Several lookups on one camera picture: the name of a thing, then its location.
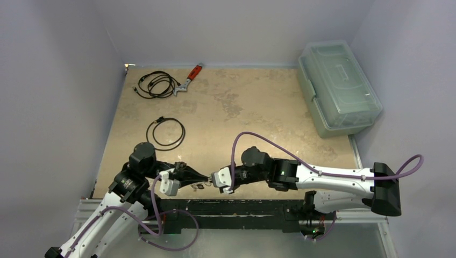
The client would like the coiled black cable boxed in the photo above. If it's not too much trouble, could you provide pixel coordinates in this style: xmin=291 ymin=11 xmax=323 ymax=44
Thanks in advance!
xmin=146 ymin=117 xmax=186 ymax=152
xmin=132 ymin=70 xmax=181 ymax=99

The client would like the coiled black cable far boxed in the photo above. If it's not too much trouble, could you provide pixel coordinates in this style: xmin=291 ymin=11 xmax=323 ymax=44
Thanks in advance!
xmin=132 ymin=70 xmax=181 ymax=99

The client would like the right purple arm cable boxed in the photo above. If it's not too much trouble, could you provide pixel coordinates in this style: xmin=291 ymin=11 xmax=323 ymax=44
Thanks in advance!
xmin=227 ymin=132 xmax=425 ymax=191

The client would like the aluminium frame rail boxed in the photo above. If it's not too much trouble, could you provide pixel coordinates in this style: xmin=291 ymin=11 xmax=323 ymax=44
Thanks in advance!
xmin=66 ymin=135 xmax=389 ymax=250

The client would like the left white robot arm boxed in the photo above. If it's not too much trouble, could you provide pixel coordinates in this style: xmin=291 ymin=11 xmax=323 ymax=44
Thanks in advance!
xmin=45 ymin=142 xmax=209 ymax=257

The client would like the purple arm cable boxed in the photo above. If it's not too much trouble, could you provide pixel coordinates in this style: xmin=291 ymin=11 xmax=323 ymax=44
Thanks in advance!
xmin=227 ymin=132 xmax=425 ymax=191
xmin=64 ymin=174 xmax=165 ymax=258

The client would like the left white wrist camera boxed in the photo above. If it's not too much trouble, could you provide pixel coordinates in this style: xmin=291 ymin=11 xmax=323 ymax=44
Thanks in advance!
xmin=159 ymin=168 xmax=180 ymax=197

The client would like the coiled black cable near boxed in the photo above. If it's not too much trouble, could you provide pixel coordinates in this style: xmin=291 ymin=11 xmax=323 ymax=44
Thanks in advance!
xmin=146 ymin=117 xmax=186 ymax=152

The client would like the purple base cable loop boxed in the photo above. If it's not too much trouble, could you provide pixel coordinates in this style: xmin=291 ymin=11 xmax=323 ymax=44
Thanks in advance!
xmin=137 ymin=210 xmax=200 ymax=253

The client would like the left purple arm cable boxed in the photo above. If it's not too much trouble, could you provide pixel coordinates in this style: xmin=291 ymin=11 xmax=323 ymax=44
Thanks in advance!
xmin=64 ymin=174 xmax=165 ymax=258

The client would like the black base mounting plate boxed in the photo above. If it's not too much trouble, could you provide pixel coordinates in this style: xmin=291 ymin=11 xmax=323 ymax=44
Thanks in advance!
xmin=158 ymin=199 xmax=334 ymax=234

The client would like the red handled adjustable wrench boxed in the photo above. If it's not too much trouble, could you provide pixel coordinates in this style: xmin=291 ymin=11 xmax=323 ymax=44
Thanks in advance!
xmin=173 ymin=63 xmax=204 ymax=96

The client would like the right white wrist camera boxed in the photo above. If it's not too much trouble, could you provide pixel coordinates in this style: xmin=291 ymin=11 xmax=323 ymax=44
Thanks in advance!
xmin=210 ymin=167 xmax=234 ymax=195

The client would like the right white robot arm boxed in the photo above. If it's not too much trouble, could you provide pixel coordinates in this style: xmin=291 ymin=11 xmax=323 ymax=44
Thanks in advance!
xmin=220 ymin=146 xmax=402 ymax=219

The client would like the translucent green plastic toolbox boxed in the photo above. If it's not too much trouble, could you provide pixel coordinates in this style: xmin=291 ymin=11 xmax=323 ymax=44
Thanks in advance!
xmin=297 ymin=40 xmax=382 ymax=138

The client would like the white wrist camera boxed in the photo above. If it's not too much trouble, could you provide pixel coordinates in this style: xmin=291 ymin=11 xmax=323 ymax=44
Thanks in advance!
xmin=210 ymin=167 xmax=234 ymax=195
xmin=159 ymin=168 xmax=180 ymax=197

